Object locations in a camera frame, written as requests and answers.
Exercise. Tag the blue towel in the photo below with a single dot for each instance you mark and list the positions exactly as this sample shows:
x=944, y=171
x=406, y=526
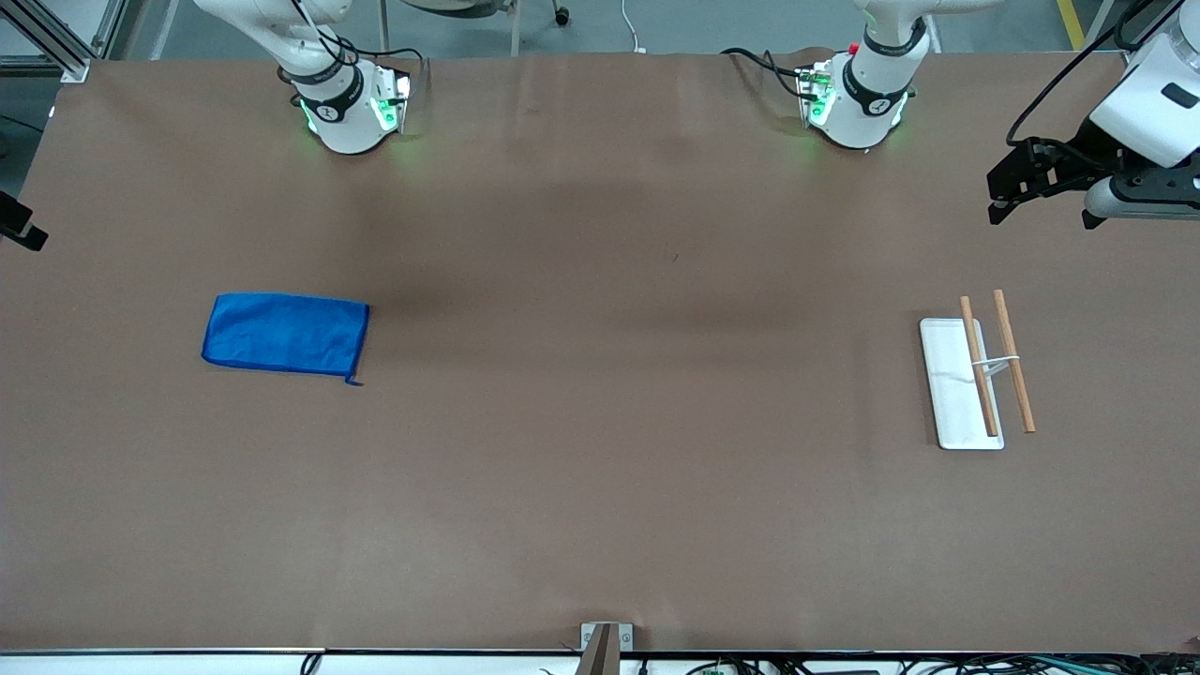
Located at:
x=281, y=333

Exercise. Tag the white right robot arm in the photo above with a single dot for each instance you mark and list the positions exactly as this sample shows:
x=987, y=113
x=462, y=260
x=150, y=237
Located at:
x=342, y=117

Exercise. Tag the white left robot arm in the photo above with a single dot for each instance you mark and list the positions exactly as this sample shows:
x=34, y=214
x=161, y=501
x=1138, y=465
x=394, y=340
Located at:
x=867, y=103

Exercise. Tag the white rack with wooden bars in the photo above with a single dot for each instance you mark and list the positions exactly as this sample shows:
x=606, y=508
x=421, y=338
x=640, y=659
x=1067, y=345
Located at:
x=952, y=384

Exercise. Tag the office chair base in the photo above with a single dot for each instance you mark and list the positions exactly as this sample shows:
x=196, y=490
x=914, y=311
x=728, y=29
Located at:
x=561, y=15

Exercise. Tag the aluminium frame profile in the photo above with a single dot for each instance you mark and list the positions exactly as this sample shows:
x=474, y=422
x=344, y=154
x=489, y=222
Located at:
x=70, y=66

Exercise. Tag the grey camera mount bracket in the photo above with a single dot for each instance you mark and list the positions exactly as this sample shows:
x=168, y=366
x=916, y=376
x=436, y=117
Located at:
x=605, y=647

